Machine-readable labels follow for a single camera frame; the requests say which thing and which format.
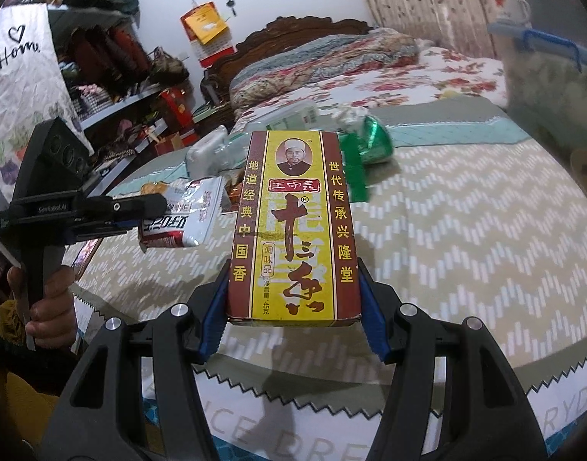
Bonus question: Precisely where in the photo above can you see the white yellow snack packet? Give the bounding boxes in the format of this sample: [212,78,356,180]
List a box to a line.
[139,177,225,250]

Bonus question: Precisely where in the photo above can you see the grey storage shelf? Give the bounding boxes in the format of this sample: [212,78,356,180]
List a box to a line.
[44,5,193,154]

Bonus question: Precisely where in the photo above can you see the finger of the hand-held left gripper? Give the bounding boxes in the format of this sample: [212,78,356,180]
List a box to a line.
[84,193,167,226]
[68,222,141,247]

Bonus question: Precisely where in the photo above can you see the yellow red spice box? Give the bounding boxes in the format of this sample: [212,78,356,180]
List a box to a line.
[226,129,364,325]

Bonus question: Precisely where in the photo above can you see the beige leaf-print curtain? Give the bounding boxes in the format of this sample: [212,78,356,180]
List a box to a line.
[351,0,519,58]

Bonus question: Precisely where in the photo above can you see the patterned handbag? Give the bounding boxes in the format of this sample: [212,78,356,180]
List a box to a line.
[152,48,189,78]

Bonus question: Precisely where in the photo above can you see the carved wooden headboard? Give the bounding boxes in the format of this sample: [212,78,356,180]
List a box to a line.
[200,17,375,116]

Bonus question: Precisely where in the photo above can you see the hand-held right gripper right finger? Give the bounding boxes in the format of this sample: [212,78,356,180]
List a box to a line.
[358,263,548,461]

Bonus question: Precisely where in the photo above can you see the colourful printed panel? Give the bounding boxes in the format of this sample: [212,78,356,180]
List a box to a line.
[70,237,102,270]

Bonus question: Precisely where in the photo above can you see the white printed cloth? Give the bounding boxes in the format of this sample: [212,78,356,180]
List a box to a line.
[0,2,95,202]

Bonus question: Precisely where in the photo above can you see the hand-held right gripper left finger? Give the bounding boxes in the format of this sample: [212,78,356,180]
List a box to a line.
[36,262,233,461]

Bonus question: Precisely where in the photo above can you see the brown paper bag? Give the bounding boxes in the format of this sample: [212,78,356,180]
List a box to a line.
[154,132,184,154]

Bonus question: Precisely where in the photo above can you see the dark red hanging bags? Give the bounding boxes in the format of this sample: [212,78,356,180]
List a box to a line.
[65,26,152,101]

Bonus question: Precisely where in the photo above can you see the green foil wrapper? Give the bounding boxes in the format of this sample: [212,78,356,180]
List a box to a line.
[339,114,395,202]

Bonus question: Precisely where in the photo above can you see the red yellow wall calendar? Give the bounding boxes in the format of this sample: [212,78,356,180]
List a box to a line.
[180,2,235,68]

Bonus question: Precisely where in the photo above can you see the plastic-wrapped tissue pack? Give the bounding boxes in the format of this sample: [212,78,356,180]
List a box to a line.
[185,126,241,176]

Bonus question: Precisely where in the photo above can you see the dark wooden nightstand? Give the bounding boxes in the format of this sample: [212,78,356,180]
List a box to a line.
[192,103,236,140]

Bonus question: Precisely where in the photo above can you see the floral bedsheet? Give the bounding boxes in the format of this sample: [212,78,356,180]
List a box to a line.
[233,45,510,130]

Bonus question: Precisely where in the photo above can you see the person's left hand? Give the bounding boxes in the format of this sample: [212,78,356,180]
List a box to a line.
[8,264,76,351]

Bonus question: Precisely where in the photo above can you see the clear storage bin blue handle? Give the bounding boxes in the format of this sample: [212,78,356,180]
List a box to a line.
[488,19,587,149]

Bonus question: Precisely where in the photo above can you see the red gift bag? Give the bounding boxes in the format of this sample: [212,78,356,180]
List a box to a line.
[159,87,193,135]

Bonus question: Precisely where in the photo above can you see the folded floral quilt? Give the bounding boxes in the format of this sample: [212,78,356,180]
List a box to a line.
[228,29,419,109]

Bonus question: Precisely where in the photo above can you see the white enamel mug red star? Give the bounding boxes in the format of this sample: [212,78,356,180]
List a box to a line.
[485,0,531,25]

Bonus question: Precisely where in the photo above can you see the person's yellow garment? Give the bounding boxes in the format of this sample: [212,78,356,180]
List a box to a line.
[0,298,83,461]

